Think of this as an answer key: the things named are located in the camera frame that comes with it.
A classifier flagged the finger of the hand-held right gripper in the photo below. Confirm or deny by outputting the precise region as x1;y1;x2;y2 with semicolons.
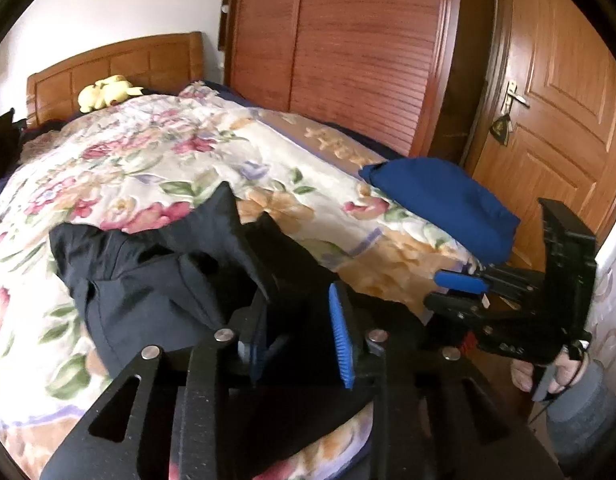
423;292;484;322
434;269;491;295

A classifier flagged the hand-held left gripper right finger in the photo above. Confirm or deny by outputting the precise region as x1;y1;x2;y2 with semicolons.
329;282;564;480

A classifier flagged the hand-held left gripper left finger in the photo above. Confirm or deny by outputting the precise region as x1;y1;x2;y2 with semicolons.
40;305;289;480

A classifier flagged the black coat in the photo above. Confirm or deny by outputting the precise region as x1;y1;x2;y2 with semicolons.
48;180;439;461

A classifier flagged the person's right forearm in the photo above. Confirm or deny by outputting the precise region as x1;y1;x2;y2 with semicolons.
545;357;616;476

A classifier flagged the person's right hand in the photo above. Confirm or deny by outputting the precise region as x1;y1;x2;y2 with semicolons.
510;342;589;396

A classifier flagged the pale floral cloth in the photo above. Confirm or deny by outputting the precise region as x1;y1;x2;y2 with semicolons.
585;245;616;361

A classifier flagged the blue folded cloth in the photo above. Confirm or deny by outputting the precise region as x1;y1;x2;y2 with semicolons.
359;157;521;266

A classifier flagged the dark hanging key tag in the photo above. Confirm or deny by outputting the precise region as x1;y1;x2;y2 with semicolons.
490;112;511;146

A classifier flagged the wooden door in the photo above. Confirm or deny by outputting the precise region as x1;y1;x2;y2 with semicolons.
463;0;616;271

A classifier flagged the floral quilt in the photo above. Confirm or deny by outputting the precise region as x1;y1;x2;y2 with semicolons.
0;85;484;480

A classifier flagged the wooden slatted wardrobe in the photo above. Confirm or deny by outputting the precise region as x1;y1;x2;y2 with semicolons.
223;0;464;161

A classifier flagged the yellow plush toy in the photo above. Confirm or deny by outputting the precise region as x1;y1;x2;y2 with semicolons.
78;75;143;113

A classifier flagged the wooden bed headboard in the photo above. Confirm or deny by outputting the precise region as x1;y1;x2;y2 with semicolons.
26;31;205;128

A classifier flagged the wooden chair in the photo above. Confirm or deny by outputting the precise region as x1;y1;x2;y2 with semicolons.
0;108;27;181

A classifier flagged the dark wooden corner shelf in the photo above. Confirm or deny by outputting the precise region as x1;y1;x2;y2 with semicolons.
219;0;239;52

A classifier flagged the brass door handle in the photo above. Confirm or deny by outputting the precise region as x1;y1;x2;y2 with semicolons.
505;81;531;111

